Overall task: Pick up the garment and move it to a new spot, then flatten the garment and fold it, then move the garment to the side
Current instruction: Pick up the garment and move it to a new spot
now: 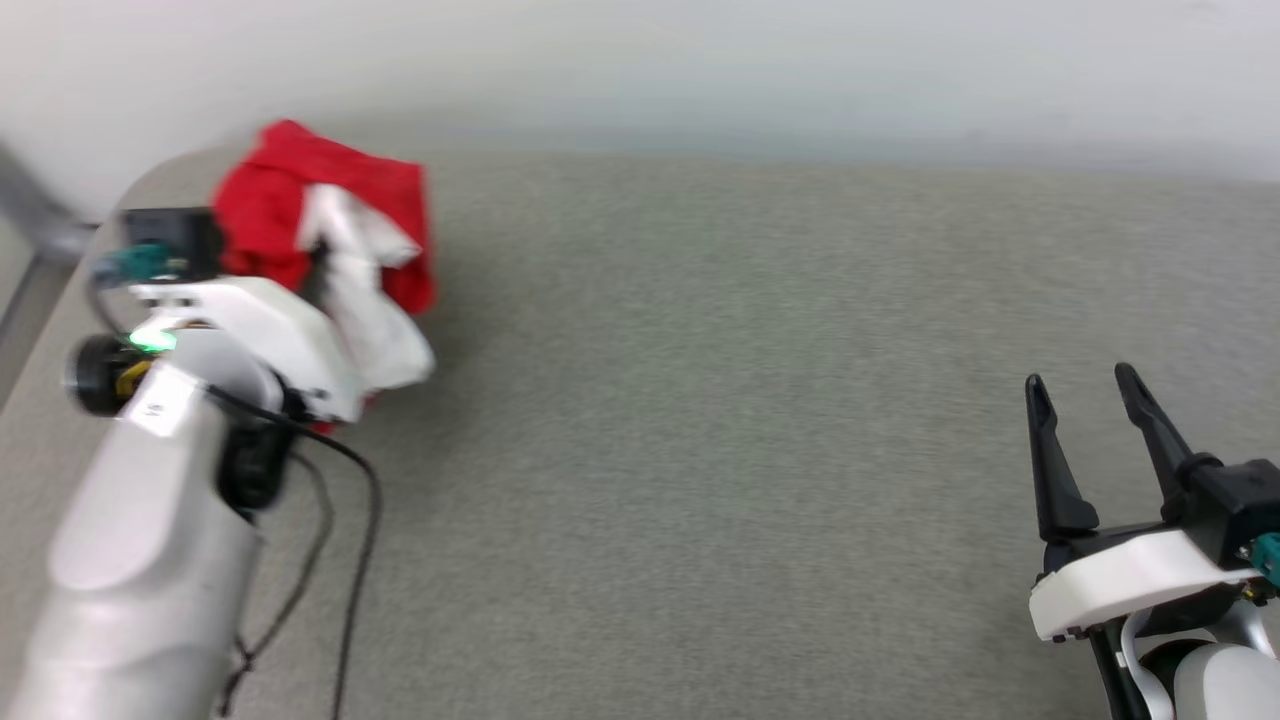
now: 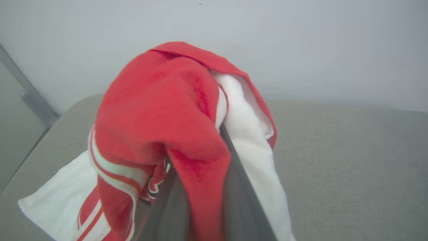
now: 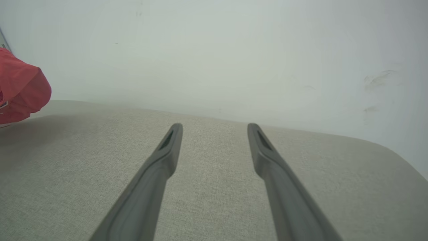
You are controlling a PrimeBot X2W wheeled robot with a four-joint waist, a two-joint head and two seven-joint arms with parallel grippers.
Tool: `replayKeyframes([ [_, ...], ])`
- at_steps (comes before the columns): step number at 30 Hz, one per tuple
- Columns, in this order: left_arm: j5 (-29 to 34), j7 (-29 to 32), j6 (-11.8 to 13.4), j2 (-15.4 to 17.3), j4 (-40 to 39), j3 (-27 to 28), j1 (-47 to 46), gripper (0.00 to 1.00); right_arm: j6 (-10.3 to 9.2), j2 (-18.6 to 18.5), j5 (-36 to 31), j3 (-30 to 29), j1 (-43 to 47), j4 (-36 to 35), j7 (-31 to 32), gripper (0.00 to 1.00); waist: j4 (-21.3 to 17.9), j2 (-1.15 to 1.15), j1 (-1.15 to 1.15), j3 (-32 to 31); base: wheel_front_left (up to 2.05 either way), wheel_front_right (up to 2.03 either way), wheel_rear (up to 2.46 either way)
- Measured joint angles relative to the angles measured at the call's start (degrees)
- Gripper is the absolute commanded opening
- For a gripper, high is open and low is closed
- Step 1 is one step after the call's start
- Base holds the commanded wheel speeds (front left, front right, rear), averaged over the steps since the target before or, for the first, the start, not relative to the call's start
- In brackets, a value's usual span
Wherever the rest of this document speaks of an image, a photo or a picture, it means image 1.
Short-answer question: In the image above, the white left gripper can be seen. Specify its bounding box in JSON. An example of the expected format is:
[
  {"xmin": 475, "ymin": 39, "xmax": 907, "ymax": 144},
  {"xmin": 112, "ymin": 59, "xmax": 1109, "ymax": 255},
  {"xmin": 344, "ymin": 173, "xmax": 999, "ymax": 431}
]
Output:
[{"xmin": 128, "ymin": 276, "xmax": 364, "ymax": 422}]

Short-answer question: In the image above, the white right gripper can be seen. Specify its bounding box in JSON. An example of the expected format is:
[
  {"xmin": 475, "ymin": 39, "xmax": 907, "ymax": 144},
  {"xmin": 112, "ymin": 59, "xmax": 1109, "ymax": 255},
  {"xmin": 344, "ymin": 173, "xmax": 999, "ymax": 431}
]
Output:
[{"xmin": 1024, "ymin": 362, "xmax": 1263, "ymax": 643}]

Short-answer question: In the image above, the red basketball jersey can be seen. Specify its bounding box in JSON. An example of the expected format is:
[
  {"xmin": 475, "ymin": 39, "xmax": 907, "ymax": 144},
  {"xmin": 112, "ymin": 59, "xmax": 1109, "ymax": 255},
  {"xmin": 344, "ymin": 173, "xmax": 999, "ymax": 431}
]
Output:
[{"xmin": 212, "ymin": 119, "xmax": 438, "ymax": 433}]

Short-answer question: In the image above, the grey metal bar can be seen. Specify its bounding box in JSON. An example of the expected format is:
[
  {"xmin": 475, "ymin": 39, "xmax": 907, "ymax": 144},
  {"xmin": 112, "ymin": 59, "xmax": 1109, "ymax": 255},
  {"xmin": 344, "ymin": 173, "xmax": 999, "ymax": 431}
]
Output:
[{"xmin": 0, "ymin": 140, "xmax": 101, "ymax": 263}]

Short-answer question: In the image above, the teal left camera connector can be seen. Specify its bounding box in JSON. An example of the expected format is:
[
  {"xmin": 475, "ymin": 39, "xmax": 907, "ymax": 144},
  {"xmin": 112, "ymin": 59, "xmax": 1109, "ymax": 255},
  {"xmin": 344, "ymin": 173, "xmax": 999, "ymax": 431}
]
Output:
[{"xmin": 97, "ymin": 244, "xmax": 173, "ymax": 289}]

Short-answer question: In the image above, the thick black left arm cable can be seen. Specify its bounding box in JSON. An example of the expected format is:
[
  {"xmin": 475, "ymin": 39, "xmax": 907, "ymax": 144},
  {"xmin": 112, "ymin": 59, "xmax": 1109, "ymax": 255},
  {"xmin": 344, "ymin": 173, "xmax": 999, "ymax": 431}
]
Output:
[{"xmin": 208, "ymin": 388, "xmax": 383, "ymax": 720}]

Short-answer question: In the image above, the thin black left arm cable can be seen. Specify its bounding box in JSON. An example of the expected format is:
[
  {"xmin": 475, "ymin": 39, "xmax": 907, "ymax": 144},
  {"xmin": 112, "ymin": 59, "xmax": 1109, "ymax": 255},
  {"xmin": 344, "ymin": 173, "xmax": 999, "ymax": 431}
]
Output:
[{"xmin": 218, "ymin": 452, "xmax": 334, "ymax": 717}]

